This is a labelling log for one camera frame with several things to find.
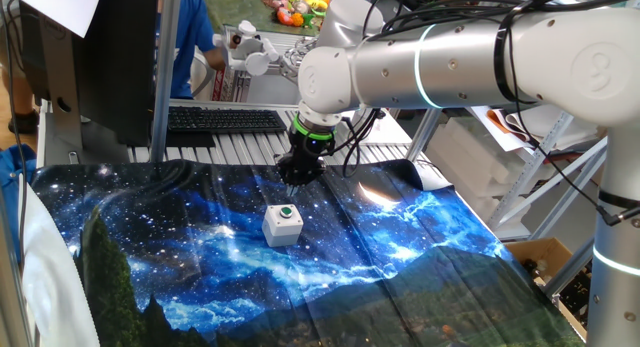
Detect black mouse pad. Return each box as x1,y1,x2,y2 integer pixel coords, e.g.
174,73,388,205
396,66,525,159
164,130,217,149

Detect black computer monitor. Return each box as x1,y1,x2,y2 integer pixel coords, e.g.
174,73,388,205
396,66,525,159
19,0,160,148

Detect green table mat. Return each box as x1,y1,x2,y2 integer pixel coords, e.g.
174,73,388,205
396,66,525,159
199,0,321,38

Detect black metal bracket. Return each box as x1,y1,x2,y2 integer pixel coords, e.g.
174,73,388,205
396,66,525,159
559,271,591,313

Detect black shoe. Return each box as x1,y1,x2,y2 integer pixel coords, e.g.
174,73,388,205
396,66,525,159
7,109,40,136

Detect white haptic control device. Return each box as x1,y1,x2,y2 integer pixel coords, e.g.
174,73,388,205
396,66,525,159
212,19,314,86

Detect white paper sheet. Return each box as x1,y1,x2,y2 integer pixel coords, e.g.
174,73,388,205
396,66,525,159
3,0,105,39

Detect starry night printed cloth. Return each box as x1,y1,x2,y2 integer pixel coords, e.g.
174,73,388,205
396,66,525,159
29,158,586,347

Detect aluminium vertical post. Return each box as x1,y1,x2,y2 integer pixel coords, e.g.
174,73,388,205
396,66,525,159
149,0,182,163

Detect brown cardboard box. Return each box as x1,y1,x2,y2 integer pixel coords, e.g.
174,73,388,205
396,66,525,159
505,236,594,343

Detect orange plush toy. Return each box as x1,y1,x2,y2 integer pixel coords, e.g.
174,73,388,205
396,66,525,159
275,7,305,28

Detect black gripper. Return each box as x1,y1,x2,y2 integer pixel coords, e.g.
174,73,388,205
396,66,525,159
274,132,334,197

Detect black keyboard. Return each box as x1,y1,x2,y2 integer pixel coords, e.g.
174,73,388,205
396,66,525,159
167,106,288,135

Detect white fabric sheet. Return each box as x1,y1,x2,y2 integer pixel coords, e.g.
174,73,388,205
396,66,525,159
19,174,101,347

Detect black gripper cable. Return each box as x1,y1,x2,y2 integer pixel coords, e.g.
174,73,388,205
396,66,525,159
329,106,384,179

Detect bare person forearm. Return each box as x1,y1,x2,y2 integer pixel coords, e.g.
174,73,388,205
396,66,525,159
202,41,227,71

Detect blue fabric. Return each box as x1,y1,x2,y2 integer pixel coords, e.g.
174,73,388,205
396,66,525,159
0,144,37,258

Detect white box with green button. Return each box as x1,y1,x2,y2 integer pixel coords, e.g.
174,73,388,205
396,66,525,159
261,204,305,248

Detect grey metal shelf rack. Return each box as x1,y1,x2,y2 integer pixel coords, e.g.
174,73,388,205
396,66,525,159
404,106,609,298

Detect white foam blocks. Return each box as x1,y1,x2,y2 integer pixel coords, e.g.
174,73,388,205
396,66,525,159
424,117,559,223

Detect papers and fabric sheets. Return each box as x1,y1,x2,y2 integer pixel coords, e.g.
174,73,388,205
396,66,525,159
464,105,601,153

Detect person in blue shirt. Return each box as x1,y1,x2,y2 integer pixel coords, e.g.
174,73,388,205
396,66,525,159
154,0,227,101

